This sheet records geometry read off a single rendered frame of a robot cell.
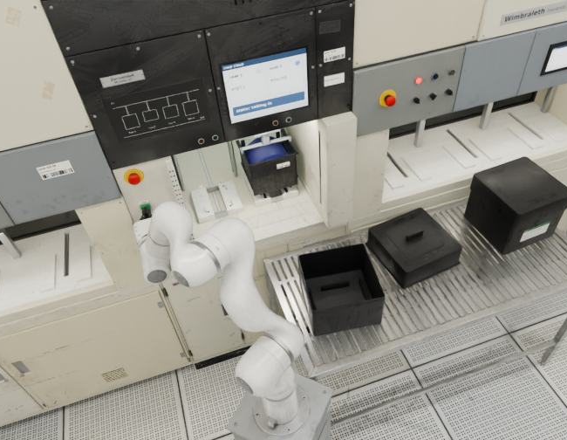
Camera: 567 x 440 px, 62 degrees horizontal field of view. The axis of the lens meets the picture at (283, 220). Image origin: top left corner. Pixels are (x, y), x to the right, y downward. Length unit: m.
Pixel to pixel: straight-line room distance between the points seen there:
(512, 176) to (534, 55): 0.49
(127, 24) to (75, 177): 0.54
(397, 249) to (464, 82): 0.71
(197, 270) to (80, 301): 1.10
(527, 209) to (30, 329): 2.09
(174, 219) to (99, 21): 0.59
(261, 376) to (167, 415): 1.38
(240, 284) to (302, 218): 0.95
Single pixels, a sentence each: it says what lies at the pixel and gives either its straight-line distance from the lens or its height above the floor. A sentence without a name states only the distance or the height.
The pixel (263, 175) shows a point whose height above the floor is 1.04.
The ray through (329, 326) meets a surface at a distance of 1.82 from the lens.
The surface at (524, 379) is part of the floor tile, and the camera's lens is 2.82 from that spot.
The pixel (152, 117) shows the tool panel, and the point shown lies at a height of 1.56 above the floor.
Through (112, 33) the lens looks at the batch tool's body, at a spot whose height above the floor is 1.84.
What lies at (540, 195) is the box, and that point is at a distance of 2.17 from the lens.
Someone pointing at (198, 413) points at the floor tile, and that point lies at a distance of 2.63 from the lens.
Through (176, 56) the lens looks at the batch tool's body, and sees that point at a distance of 1.51.
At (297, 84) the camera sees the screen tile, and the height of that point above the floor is 1.56.
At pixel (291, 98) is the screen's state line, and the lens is 1.67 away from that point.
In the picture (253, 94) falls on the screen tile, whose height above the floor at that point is 1.56.
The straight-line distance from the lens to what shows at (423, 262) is 1.98.
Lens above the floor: 2.35
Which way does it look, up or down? 45 degrees down
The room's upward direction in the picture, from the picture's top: 6 degrees counter-clockwise
